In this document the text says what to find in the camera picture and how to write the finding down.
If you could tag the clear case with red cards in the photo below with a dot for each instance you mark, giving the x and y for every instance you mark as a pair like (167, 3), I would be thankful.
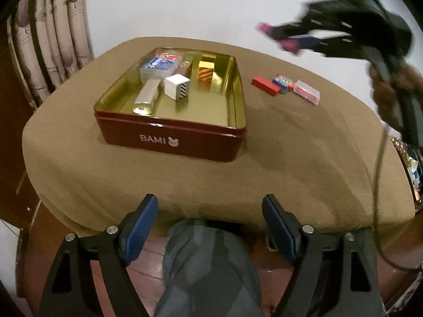
(307, 92)

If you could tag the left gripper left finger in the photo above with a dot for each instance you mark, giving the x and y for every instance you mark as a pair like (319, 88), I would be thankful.
(70, 287)

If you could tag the beige patterned curtain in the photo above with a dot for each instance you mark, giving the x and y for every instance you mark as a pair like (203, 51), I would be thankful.
(49, 41)

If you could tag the small pink box in tin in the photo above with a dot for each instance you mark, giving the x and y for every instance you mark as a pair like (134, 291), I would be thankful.
(184, 68)

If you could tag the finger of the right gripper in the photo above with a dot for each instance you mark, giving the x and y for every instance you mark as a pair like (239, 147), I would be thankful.
(333, 47)
(308, 24)

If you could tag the red rectangular block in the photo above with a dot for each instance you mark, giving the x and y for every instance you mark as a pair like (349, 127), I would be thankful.
(266, 86)

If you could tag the white striped cube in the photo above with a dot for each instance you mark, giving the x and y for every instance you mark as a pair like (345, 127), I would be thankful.
(176, 86)

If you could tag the dark red gold tin box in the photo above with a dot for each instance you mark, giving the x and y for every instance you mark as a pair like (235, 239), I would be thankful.
(209, 124)

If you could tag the red round-patterned tin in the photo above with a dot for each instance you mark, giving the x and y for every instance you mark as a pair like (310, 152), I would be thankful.
(285, 83)

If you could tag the pink rectangular block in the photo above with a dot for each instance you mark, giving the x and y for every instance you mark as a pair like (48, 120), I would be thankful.
(281, 38)

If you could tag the yellow striped cube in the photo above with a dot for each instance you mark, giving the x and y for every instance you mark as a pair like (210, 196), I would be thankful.
(205, 74)

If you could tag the silver metallic bar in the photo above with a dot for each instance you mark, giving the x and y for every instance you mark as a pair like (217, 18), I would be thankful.
(145, 102)

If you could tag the operator right hand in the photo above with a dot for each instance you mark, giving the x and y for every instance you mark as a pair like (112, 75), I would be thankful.
(385, 94)

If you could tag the blue playing card box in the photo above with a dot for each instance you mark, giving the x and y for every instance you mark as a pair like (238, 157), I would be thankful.
(160, 66)

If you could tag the blue patterned small block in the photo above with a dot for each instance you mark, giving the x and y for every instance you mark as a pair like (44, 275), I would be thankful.
(274, 81)

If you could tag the cluttered side shelf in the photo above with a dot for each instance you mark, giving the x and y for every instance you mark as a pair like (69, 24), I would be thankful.
(411, 158)

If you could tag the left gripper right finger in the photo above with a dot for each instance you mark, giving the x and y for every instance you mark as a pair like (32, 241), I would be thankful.
(334, 274)

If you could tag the brown wooden door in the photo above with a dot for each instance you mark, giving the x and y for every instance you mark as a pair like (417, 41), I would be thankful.
(16, 208)

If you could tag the operator grey trouser leg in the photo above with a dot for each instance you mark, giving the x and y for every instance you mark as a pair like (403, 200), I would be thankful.
(207, 271)

